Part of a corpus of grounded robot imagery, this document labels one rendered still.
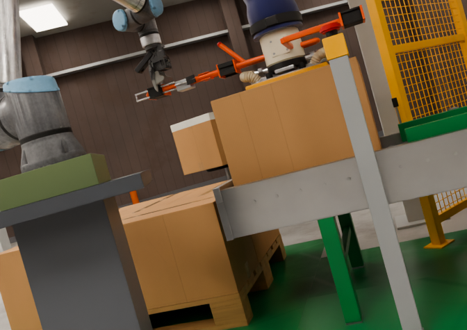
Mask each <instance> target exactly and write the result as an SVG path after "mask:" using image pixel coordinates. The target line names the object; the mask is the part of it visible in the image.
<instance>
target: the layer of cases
mask: <svg viewBox="0 0 467 330"><path fill-rule="evenodd" d="M227 181H228V180H227ZM227 181H222V182H219V183H214V184H211V185H206V186H204V187H200V188H195V189H192V190H187V191H184V192H179V193H176V194H173V195H168V196H165V197H160V198H157V199H153V200H149V201H144V202H141V203H138V204H133V205H130V206H125V207H122V208H119V212H120V217H121V219H122V223H123V227H124V231H125V234H126V238H127V241H128V244H129V248H130V251H131V255H132V258H133V262H134V265H135V268H136V272H137V275H138V280H139V282H140V287H141V290H142V294H143V297H144V300H145V304H146V307H147V310H149V309H153V308H160V307H164V306H171V305H175V304H182V303H186V302H193V301H197V300H201V299H208V298H212V297H219V296H223V295H230V294H234V293H239V291H240V290H241V288H242V287H243V286H244V284H245V283H246V281H247V280H248V279H249V277H250V275H251V274H252V272H253V271H254V270H255V268H256V267H257V265H258V264H259V263H260V261H261V260H262V258H263V257H264V256H265V254H266V253H267V251H268V250H269V248H270V247H271V246H272V244H273V242H274V241H275V240H276V239H277V237H278V235H279V234H280V232H279V229H274V230H271V231H264V232H261V233H255V234H252V235H248V236H243V237H239V238H235V239H234V240H229V241H227V239H226V236H225V234H224V229H223V226H222V222H221V219H220V214H219V212H218V207H217V204H216V201H215V197H214V194H213V189H214V188H216V187H217V186H219V185H221V184H223V183H225V182H227ZM0 293H1V297H2V300H3V304H4V306H5V310H6V314H7V316H8V321H9V323H10V328H11V330H40V329H42V326H41V323H40V319H39V316H38V312H37V309H36V306H35V302H34V299H33V295H32V292H31V288H30V285H29V282H28V278H27V275H26V271H25V268H24V264H23V261H22V257H21V254H20V251H19V247H18V246H16V247H13V248H11V249H8V250H6V251H3V252H1V253H0Z"/></svg>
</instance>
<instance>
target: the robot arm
mask: <svg viewBox="0 0 467 330"><path fill-rule="evenodd" d="M113 1H115V2H117V3H118V4H120V5H122V6H124V7H125V8H126V9H125V10H122V9H119V10H116V11H115V12H114V14H113V26H114V27H115V28H116V29H117V30H118V31H121V32H137V33H138V35H139V37H140V41H141V45H142V48H143V49H145V51H146V52H148V53H147V54H146V56H145V57H144V58H143V59H142V60H141V62H140V63H139V64H138V66H137V67H136V68H135V71H136V72H137V73H139V74H142V73H143V72H144V71H145V69H146V68H147V66H149V75H150V78H151V81H152V83H153V86H154V88H155V90H156V91H157V92H158V84H159V83H161V84H167V83H170V82H172V77H170V76H166V74H165V71H168V70H169V69H171V68H172V65H171V62H170V58H169V57H168V56H167V55H165V50H164V47H165V45H164V44H162V42H161V38H160V35H159V33H158V28H157V25H156V21H155V18H156V17H158V16H159V15H161V14H162V13H163V3H162V1H161V0H113ZM163 71H164V72H163ZM17 145H21V148H22V158H21V167H20V169H21V173H25V172H29V171H31V170H36V169H38V168H41V167H46V166H48V165H53V164H55V163H59V162H62V161H65V160H69V159H72V158H76V157H79V156H81V155H84V154H85V155H86V151H85V149H84V148H83V147H82V146H81V144H80V143H79V141H78V140H77V139H76V138H75V137H74V134H73V132H72V128H71V125H70V122H69V119H68V116H67V112H66V110H65V106H64V103H63V99H62V97H61V94H60V88H59V87H58V85H57V82H56V80H55V78H54V77H52V76H45V75H42V76H28V77H24V78H22V53H21V37H20V21H19V0H0V151H3V150H8V149H12V148H13V147H15V146H17Z"/></svg>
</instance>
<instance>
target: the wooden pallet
mask: <svg viewBox="0 0 467 330"><path fill-rule="evenodd" d="M285 257H286V251H285V249H284V244H283V241H282V238H281V234H279V235H278V237H277V239H276V240H275V241H274V242H273V244H272V246H271V247H270V248H269V250H268V251H267V253H266V254H265V256H264V257H263V258H262V260H261V261H260V263H259V264H258V265H257V267H256V268H255V270H254V271H253V272H252V274H251V275H250V277H249V279H248V280H247V281H246V283H245V284H244V286H243V287H242V288H241V290H240V291H239V293H234V294H230V295H223V296H219V297H212V298H208V299H201V300H197V301H193V302H186V303H182V304H175V305H171V306H164V307H160V308H153V309H149V310H147V311H148V314H149V315H150V314H155V313H162V312H166V311H173V310H177V309H181V308H188V307H193V306H200V305H204V304H209V305H210V307H211V312H212V314H213V318H211V319H207V320H199V321H194V322H187V323H183V324H175V325H170V326H166V327H159V328H154V329H153V330H223V329H231V328H236V327H243V326H248V325H249V323H250V321H251V319H252V318H253V312H252V309H251V306H250V303H249V299H248V296H247V294H248V293H249V292H255V291H259V290H266V289H268V288H269V287H270V285H271V283H272V281H273V276H272V272H271V269H270V264H269V263H275V262H279V261H284V259H285Z"/></svg>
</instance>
